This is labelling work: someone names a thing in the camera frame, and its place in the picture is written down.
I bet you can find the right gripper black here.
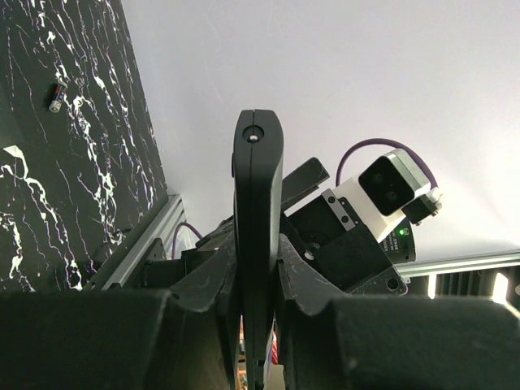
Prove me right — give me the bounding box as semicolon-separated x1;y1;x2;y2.
281;157;408;297

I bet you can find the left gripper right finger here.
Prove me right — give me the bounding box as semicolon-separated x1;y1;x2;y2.
275;236;519;389

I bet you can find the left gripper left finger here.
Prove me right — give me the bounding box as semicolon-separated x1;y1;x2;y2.
1;241;240;389

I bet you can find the black remote control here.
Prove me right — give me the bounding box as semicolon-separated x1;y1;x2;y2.
232;109;284;389

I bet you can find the black silver battery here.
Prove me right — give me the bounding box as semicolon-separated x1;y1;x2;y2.
48;81;68;113

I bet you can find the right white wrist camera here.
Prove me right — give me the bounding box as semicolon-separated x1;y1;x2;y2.
332;146;443;243

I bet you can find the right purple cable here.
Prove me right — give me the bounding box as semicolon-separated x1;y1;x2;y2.
336;137;440;192

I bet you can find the purple cable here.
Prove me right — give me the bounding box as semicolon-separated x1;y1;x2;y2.
336;137;440;192
172;222;204;261

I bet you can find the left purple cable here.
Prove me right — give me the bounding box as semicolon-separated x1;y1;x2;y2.
172;222;204;261

